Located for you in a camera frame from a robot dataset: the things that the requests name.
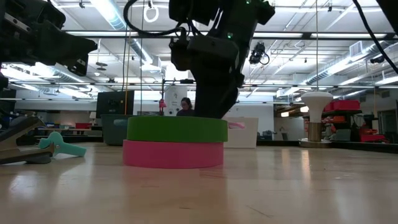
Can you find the black monitor panel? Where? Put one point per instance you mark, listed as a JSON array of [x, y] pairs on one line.
[[113, 104]]

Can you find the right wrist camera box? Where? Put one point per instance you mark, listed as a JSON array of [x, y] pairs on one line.
[[211, 49]]

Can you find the teal plastic bin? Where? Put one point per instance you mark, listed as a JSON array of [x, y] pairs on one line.
[[113, 133]]

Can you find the green tape roll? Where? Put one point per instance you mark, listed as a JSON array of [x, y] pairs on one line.
[[174, 129]]

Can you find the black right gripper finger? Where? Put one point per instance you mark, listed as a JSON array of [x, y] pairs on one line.
[[206, 93], [228, 81]]

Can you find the black ceiling camera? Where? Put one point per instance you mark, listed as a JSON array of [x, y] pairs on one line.
[[377, 59]]

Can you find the white mushroom lamp metal base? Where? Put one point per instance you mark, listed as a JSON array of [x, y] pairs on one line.
[[316, 102]]

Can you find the red storage bin rack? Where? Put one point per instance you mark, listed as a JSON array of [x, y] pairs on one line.
[[342, 105]]

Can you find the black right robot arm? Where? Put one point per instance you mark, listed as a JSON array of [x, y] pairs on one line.
[[391, 9]]

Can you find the black staple remover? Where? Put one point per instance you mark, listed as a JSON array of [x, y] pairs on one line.
[[18, 152]]

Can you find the white plastic bin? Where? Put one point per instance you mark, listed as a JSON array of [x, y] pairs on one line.
[[245, 138]]

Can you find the black stand frame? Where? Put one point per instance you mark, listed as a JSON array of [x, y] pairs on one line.
[[178, 81]]

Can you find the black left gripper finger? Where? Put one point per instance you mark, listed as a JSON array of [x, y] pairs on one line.
[[59, 54], [62, 39]]

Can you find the small red object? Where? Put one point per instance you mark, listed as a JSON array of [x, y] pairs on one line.
[[162, 104]]

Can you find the teal staple remover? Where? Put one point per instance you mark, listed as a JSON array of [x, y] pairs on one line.
[[60, 146]]

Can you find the black aluminium table frame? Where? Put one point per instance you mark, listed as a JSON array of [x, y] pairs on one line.
[[367, 147]]

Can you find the pink tape roll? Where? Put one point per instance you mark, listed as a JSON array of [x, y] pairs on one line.
[[172, 154]]

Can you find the black overhead crossbar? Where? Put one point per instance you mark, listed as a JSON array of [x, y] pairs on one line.
[[306, 35]]

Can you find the person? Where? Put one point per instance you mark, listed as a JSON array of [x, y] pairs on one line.
[[186, 105]]

